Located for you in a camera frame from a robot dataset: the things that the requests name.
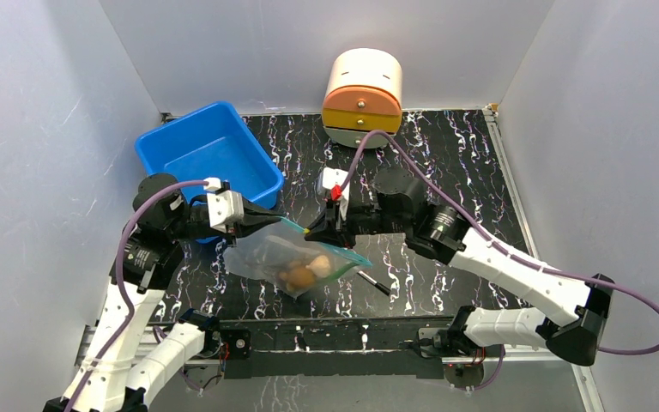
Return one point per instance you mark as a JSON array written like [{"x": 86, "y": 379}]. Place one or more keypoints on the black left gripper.
[{"x": 252, "y": 218}]

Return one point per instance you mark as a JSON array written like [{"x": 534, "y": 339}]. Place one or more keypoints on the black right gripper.
[{"x": 335, "y": 221}]

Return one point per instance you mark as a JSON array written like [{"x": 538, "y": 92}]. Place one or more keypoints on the clear zip top bag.
[{"x": 280, "y": 255}]

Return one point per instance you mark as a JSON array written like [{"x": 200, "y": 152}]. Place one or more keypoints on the blue plastic bin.
[{"x": 213, "y": 142}]

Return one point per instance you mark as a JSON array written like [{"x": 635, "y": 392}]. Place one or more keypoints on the brown longan bunch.
[{"x": 293, "y": 273}]

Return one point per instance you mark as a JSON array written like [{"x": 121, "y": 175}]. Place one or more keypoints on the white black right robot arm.
[{"x": 565, "y": 316}]

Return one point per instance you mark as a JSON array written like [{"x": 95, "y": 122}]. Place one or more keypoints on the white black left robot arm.
[{"x": 110, "y": 378}]

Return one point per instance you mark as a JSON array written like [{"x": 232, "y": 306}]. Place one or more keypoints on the black and white pen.
[{"x": 378, "y": 285}]

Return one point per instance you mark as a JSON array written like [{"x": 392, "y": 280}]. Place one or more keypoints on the pastel mini drawer cabinet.
[{"x": 364, "y": 93}]

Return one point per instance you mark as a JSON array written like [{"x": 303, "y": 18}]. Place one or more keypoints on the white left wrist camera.
[{"x": 225, "y": 207}]

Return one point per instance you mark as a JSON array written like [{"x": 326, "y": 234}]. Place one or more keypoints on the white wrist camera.
[
  {"x": 225, "y": 207},
  {"x": 333, "y": 184}
]

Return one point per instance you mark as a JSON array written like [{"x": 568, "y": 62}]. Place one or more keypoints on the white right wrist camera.
[{"x": 333, "y": 184}]

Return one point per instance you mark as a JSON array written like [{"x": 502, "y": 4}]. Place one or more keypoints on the aluminium frame rail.
[{"x": 347, "y": 348}]

